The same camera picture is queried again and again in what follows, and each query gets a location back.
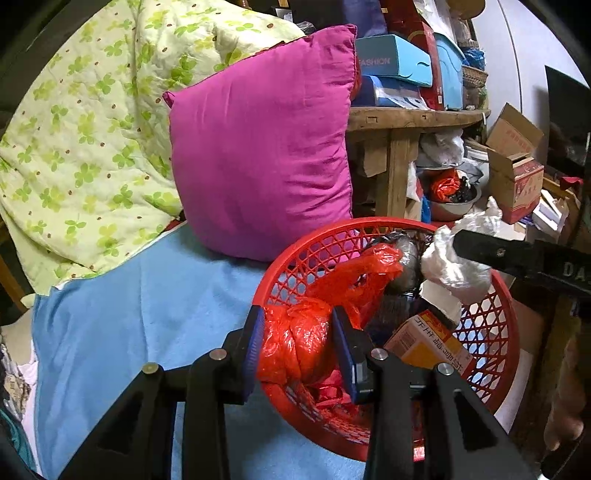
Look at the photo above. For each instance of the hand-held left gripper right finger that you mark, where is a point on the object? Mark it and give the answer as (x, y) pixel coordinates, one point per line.
(344, 350)

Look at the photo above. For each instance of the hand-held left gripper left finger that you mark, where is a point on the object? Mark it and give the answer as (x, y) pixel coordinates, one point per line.
(256, 346)

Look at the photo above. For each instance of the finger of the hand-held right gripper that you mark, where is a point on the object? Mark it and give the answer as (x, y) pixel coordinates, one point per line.
(498, 254)

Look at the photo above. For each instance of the knotted red plastic bag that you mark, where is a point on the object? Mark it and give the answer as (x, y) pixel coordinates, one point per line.
(295, 337)

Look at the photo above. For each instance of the white tissue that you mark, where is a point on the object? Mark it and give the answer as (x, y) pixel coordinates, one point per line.
(448, 272)

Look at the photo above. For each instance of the blue plastic bag ball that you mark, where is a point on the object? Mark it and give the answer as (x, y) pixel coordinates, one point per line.
(392, 318)

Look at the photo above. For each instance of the red plastic mesh basket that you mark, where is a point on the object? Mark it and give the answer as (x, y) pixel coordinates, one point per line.
(489, 332)

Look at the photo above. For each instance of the small orange white box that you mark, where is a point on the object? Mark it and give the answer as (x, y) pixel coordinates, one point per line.
(425, 346)

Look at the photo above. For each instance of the dark grey plastic bag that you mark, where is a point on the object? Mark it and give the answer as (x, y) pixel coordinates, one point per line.
(408, 256)

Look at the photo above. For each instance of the person's right hand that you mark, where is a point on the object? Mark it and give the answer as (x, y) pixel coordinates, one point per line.
(568, 397)

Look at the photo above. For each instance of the metal basin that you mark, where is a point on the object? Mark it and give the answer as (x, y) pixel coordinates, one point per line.
(445, 210)

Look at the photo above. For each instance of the cardboard box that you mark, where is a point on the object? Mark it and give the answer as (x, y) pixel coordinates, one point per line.
(512, 184)

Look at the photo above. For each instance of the white plastic bag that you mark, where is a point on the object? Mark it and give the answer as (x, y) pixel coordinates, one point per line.
(441, 147)

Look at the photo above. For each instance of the blue blanket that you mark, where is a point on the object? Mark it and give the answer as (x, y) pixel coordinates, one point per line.
(138, 314)

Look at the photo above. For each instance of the wooden table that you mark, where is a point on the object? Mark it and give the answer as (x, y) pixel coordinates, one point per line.
(397, 152)

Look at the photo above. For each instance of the wicker basket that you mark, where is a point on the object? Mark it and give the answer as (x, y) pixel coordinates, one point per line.
(474, 83)

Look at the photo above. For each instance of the blue plastic bin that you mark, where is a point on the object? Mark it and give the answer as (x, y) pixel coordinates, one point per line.
(450, 74)

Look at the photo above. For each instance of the magenta pillow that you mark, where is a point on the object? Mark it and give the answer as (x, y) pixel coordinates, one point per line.
(258, 152)

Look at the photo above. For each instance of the blue white box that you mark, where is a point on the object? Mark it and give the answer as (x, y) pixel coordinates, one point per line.
(388, 94)

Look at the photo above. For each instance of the blue plastic bag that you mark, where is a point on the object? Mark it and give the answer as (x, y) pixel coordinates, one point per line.
(475, 57)

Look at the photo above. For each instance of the light blue box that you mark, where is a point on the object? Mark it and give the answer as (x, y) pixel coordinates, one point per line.
(392, 60)

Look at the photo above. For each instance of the red plastic sheet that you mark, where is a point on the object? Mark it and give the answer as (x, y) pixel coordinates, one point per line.
(355, 83)

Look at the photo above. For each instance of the pale lilac sheet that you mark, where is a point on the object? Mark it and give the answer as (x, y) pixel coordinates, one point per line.
(28, 378)

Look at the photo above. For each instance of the red box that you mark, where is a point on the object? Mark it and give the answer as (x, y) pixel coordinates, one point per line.
(418, 27)

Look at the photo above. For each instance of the beige pillow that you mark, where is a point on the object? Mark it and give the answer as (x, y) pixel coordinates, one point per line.
(16, 337)

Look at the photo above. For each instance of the green clover quilt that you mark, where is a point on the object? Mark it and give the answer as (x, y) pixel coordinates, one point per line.
(92, 138)

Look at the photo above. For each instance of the dark blue bag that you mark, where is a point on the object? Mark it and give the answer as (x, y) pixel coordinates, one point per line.
(364, 18)

